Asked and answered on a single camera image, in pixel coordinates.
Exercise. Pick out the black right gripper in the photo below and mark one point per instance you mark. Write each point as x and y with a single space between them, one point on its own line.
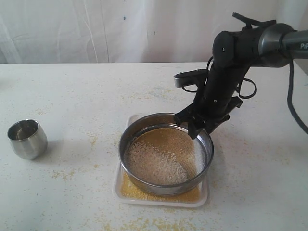
210 109

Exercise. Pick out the yellow millet grains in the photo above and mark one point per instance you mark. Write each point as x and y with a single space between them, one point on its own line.
160 161

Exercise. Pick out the round steel mesh sieve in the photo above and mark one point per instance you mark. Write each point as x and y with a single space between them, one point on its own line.
160 157

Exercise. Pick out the stainless steel cup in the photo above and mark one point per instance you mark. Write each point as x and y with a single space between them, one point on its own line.
27 139

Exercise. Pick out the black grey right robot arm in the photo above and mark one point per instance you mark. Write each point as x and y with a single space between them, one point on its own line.
257 44

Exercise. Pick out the white rectangular plastic tray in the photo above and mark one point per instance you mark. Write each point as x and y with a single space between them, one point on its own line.
129 191

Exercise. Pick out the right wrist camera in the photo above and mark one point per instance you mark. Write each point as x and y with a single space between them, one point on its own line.
195 77

